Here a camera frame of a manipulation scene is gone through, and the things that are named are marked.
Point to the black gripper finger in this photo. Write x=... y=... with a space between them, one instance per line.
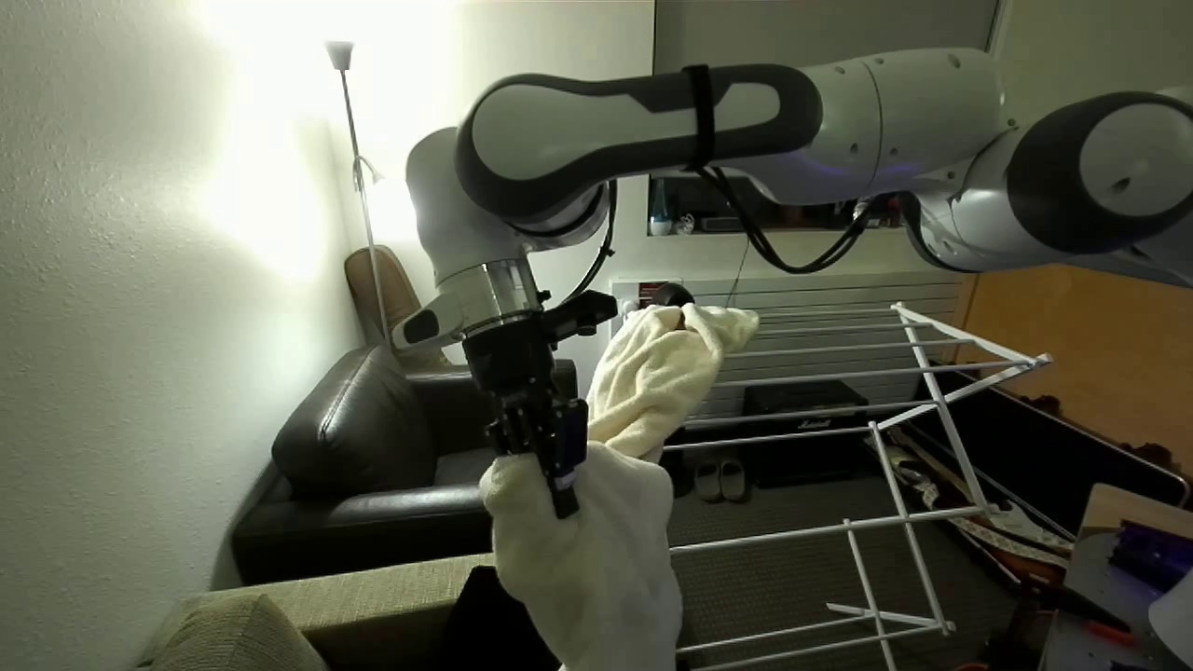
x=565 y=478

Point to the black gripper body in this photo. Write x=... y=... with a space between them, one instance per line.
x=525 y=375

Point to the white terry towel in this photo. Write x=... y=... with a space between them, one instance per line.
x=598 y=573

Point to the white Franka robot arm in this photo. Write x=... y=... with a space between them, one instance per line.
x=872 y=124

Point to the olive green fabric couch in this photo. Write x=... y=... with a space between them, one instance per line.
x=311 y=609

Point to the grey shoe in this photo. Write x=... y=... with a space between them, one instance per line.
x=710 y=482
x=735 y=478

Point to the black rounded object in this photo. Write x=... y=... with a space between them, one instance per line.
x=665 y=295

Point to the black leather armchair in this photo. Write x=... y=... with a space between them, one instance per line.
x=347 y=432

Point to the black rectangular case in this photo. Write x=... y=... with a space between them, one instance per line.
x=807 y=428

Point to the white metal drying rack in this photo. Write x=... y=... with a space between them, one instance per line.
x=821 y=528

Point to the white floor lamp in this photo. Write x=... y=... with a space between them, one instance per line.
x=351 y=124

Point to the white papers pile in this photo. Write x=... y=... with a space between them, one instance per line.
x=1011 y=535

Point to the black flat panel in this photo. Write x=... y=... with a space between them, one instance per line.
x=1069 y=466

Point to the orange wooden bed board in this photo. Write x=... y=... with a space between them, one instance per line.
x=1093 y=375

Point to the brown cardboard box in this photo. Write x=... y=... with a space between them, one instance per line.
x=1122 y=503

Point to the blue purple item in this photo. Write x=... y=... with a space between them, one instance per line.
x=1159 y=556

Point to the white rounded object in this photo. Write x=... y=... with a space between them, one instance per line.
x=1175 y=621

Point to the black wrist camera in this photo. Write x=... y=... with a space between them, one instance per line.
x=583 y=313

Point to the wall-mounted dark screen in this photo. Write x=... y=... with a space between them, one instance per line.
x=872 y=23

